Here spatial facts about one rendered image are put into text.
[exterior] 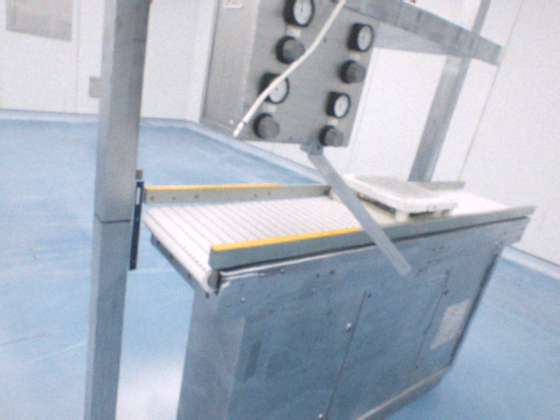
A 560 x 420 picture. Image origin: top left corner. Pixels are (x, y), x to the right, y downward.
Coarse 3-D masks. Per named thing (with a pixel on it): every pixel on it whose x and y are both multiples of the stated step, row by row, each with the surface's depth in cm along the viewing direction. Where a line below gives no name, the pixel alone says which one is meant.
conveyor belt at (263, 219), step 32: (448, 192) 153; (160, 224) 76; (192, 224) 77; (224, 224) 80; (256, 224) 83; (288, 224) 87; (320, 224) 91; (352, 224) 96; (192, 256) 67; (288, 256) 74
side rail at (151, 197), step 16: (144, 192) 80; (160, 192) 81; (176, 192) 84; (192, 192) 86; (208, 192) 88; (224, 192) 91; (240, 192) 94; (256, 192) 97; (272, 192) 100; (288, 192) 103; (304, 192) 107; (320, 192) 111
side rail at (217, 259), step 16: (512, 208) 131; (528, 208) 139; (384, 224) 88; (400, 224) 91; (416, 224) 95; (432, 224) 100; (448, 224) 105; (464, 224) 111; (304, 240) 72; (320, 240) 75; (336, 240) 78; (352, 240) 81; (368, 240) 85; (224, 256) 62; (240, 256) 64; (256, 256) 66; (272, 256) 68
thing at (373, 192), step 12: (348, 180) 107; (360, 180) 108; (360, 192) 104; (372, 192) 101; (384, 192) 101; (396, 204) 96; (408, 204) 95; (420, 204) 97; (432, 204) 100; (444, 204) 104; (456, 204) 108
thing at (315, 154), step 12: (312, 156) 67; (324, 156) 68; (324, 168) 68; (336, 180) 69; (336, 192) 70; (348, 192) 70; (348, 204) 71; (360, 204) 71; (360, 216) 71; (372, 228) 72; (384, 240) 73; (384, 252) 74; (396, 252) 74; (396, 264) 75; (408, 264) 75
